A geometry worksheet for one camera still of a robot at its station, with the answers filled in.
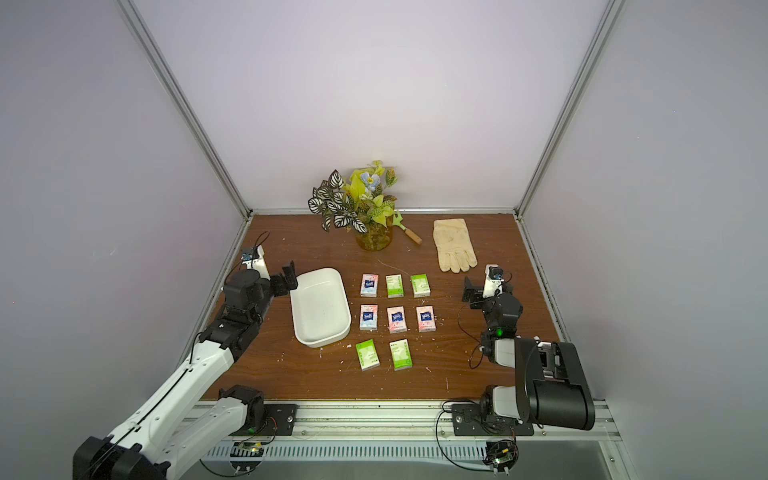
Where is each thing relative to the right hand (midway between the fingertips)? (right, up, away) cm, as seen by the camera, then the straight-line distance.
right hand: (486, 273), depth 87 cm
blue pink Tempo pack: (-36, -14, +2) cm, 38 cm away
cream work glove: (-5, +6, +19) cm, 21 cm away
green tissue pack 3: (-35, -22, -6) cm, 42 cm away
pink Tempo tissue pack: (-36, -5, +9) cm, 38 cm away
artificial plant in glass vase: (-39, +24, +8) cm, 46 cm away
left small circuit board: (-64, -42, -16) cm, 78 cm away
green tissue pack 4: (-26, -22, -6) cm, 35 cm away
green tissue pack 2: (-19, -5, +8) cm, 21 cm away
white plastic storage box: (-52, -12, +8) cm, 54 cm away
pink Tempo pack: (-27, -14, 0) cm, 30 cm away
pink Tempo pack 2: (-18, -14, 0) cm, 23 cm away
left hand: (-59, +4, -8) cm, 60 cm away
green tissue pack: (-28, -5, +8) cm, 29 cm away
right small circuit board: (-2, -42, -18) cm, 45 cm away
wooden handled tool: (-26, +17, +29) cm, 43 cm away
